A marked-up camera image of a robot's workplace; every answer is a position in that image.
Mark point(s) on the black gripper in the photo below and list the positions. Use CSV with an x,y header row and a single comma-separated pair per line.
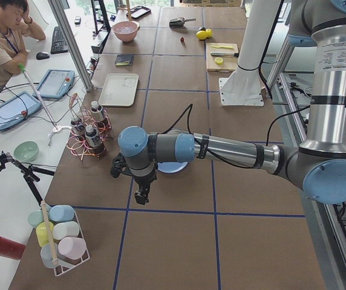
x,y
144,180

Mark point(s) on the blue round plate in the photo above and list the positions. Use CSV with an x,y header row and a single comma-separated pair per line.
x,y
171,167

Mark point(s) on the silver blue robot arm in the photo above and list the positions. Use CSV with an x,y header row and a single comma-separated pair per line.
x,y
317,166

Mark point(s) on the dark drink bottle front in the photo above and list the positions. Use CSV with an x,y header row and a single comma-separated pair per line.
x,y
94,141

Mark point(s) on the dark drink bottle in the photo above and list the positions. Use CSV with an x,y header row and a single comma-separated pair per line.
x,y
78,128
94,141
98,114

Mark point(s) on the light blue cup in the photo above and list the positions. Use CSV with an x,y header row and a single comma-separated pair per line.
x,y
62,213

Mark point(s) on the pink cup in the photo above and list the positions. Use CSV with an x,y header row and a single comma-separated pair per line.
x,y
72,247

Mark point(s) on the white cup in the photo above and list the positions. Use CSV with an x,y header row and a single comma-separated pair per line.
x,y
66,229

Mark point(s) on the dark drink bottle left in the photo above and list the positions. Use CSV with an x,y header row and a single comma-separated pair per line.
x,y
78,128

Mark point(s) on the dark drink bottle back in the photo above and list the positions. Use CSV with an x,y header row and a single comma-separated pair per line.
x,y
98,114

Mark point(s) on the yellow cup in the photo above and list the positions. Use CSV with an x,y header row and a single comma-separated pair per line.
x,y
41,234

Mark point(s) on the mint green cup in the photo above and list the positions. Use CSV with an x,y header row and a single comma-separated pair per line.
x,y
35,218

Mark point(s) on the silver reacher stick green tip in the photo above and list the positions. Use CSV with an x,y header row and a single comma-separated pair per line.
x,y
56,128

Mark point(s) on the cream rectangular tray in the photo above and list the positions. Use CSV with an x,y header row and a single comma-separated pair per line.
x,y
119,90

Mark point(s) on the grey blue cup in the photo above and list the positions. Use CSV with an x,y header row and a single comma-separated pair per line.
x,y
46,256

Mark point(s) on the mint green bowl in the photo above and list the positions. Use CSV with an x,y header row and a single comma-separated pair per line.
x,y
26,151

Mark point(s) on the far blue teach pendant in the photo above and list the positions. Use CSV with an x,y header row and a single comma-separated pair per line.
x,y
56,83

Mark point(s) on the blue teach pendant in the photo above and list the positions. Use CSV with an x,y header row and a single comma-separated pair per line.
x,y
56,83
17,109

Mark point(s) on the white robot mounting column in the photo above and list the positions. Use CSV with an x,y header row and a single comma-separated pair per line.
x,y
243,87

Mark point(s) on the near blue teach pendant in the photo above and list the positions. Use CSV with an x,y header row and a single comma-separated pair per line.
x,y
17,109

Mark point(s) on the half lemon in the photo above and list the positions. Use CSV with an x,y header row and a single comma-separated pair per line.
x,y
219,60

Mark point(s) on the red cylinder tube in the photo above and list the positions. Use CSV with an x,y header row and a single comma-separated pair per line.
x,y
11,249

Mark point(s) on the wooden cutting board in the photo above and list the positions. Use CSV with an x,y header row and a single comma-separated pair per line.
x,y
230,63

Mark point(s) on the pink mixing bowl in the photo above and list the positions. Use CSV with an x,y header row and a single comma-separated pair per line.
x,y
126,31

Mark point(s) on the yellow lemon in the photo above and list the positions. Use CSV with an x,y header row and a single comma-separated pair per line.
x,y
203,34

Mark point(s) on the black keyboard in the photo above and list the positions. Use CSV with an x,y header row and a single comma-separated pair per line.
x,y
58,43

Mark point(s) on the yellow plastic knife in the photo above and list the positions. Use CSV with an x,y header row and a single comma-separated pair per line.
x,y
223,46

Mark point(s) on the black computer mouse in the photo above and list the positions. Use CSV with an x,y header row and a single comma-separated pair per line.
x,y
42,56

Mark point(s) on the dark metal scoop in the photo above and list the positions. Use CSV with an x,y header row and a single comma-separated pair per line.
x,y
180,22

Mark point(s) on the black rectangular tray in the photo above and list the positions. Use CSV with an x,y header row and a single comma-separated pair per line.
x,y
139,11

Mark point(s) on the seated man beige shirt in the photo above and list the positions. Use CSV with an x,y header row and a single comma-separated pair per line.
x,y
15,24

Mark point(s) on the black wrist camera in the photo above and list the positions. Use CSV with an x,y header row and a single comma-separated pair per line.
x,y
118,166

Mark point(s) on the copper wire bottle rack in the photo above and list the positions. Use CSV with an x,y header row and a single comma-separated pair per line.
x,y
78,148

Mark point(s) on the white wire cup basket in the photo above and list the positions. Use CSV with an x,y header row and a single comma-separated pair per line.
x,y
63,264

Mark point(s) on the black handled knife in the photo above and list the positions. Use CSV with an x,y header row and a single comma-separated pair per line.
x,y
218,54

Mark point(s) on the aluminium frame post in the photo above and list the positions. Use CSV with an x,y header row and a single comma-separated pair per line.
x,y
62,21

